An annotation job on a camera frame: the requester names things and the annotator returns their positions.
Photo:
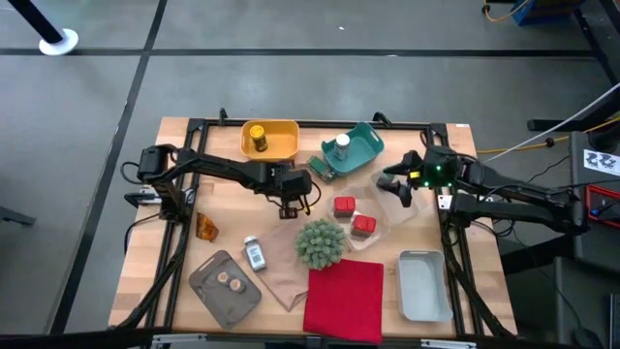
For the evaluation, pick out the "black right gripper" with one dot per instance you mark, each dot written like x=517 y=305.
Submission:
x=438 y=172

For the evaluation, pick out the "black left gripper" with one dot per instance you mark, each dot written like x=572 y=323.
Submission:
x=290 y=181

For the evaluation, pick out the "green-lid spice jar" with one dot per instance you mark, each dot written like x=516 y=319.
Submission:
x=319 y=167

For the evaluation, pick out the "red-lid spice container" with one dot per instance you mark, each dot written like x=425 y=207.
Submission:
x=363 y=226
x=344 y=207

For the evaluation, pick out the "yellow-lid spice jar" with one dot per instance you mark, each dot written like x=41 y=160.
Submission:
x=258 y=138

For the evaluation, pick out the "orange spice packet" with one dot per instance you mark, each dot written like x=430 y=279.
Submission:
x=207 y=228

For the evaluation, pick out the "small cork-lid glass jar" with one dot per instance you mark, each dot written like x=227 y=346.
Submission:
x=237 y=285
x=223 y=277

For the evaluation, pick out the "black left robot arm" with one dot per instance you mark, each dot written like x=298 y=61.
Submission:
x=218 y=169

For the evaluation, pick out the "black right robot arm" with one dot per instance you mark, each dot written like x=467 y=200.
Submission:
x=523 y=194

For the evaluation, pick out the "clear plastic bin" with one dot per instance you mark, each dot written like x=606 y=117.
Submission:
x=402 y=215
x=370 y=206

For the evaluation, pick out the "artificial green succulent in pot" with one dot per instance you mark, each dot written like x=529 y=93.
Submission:
x=319 y=244

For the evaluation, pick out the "teal plastic bin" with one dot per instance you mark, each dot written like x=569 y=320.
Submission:
x=365 y=145

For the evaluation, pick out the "yellow plastic bin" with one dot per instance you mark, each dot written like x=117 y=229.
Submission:
x=283 y=140

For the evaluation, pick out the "beige cloth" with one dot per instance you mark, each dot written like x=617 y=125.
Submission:
x=283 y=276

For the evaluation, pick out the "red cloth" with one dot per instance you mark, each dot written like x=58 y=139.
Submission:
x=344 y=300

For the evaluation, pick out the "light grey plastic bin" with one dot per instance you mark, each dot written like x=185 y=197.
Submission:
x=424 y=291

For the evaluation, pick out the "dark grey plastic tray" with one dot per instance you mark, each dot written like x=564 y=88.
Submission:
x=218 y=307

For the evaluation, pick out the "white printed sticker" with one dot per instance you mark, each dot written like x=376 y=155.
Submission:
x=600 y=162

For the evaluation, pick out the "red device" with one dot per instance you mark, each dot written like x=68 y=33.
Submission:
x=603 y=206

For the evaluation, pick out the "black equipment cabinet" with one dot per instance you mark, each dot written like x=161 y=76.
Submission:
x=598 y=242

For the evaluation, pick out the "blue box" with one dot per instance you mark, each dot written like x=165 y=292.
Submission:
x=547 y=10

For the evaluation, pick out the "black desk stand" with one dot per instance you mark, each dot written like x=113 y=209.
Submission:
x=598 y=53

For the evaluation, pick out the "black aluminium table frame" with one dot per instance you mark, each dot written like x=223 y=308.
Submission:
x=315 y=124

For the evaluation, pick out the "silver aluminium bracket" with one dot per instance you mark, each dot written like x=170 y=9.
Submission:
x=179 y=338
x=448 y=344

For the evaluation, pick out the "grey floor bracket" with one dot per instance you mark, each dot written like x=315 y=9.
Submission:
x=17 y=217

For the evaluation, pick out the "black post white round base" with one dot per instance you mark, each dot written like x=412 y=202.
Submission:
x=59 y=42

